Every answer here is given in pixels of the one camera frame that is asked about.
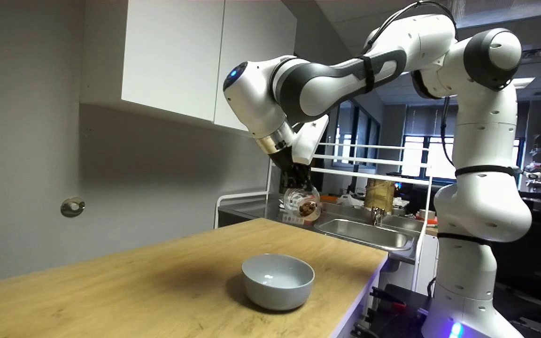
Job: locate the round grey wall knob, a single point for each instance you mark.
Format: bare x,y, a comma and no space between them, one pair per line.
72,207

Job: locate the white wall cabinet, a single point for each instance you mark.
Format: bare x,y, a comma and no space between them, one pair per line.
178,57

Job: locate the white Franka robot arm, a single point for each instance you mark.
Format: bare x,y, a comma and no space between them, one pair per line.
484,188

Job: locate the clear plastic cup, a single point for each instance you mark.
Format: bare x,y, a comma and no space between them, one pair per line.
302,205

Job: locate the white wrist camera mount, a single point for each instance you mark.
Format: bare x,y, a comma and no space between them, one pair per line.
313,138

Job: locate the stainless steel sink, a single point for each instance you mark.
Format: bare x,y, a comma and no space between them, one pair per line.
365,235

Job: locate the brown cylindrical container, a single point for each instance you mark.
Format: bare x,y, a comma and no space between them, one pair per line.
380,196

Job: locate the grey ceramic bowl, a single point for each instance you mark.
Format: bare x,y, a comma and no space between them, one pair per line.
279,282

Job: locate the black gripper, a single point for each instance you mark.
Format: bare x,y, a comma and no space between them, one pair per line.
286,156

